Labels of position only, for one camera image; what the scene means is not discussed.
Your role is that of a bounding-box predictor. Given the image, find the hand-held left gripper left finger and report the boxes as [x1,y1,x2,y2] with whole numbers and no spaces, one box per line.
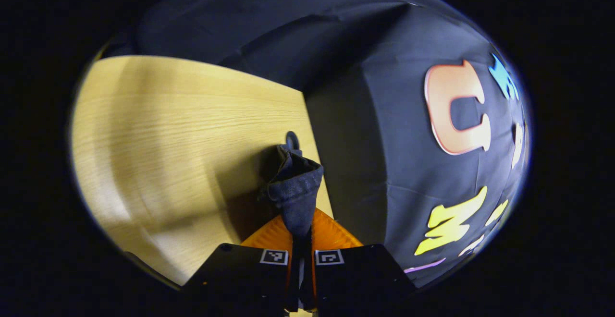
[183,214,302,314]

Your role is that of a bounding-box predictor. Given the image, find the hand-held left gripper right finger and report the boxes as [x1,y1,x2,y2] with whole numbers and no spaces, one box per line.
[302,208,417,313]

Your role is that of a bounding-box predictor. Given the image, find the black backdrop cloth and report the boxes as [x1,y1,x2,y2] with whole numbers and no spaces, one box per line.
[103,0,531,289]

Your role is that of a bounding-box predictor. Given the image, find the dark grey jeans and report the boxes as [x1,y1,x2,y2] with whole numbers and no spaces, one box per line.
[257,144,325,241]

